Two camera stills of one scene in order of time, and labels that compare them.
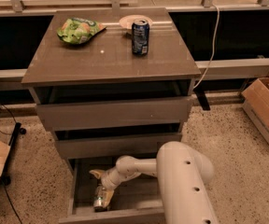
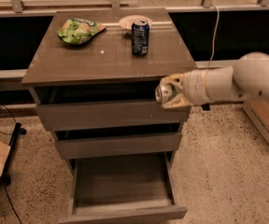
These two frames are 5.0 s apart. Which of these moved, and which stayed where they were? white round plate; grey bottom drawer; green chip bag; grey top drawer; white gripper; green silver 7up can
Moved: white gripper; green silver 7up can
Stayed: grey top drawer; grey bottom drawer; white round plate; green chip bag
